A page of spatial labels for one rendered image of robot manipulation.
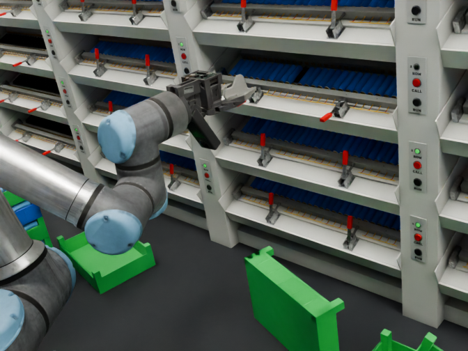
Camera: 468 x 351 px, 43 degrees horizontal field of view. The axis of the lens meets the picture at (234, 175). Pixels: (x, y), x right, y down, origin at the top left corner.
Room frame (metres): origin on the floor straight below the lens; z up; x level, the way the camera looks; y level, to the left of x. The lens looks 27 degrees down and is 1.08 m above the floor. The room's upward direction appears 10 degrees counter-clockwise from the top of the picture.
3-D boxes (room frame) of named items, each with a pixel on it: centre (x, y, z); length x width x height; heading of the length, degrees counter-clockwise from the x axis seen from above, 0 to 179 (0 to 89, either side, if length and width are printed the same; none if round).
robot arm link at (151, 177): (1.06, 0.19, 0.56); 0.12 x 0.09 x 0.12; 166
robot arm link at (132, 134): (1.07, 0.18, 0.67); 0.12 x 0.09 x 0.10; 134
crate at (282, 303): (1.15, -0.09, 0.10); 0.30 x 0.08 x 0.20; 27
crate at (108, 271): (1.67, 0.46, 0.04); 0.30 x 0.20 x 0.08; 33
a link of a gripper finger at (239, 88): (1.23, -0.05, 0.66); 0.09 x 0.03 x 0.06; 117
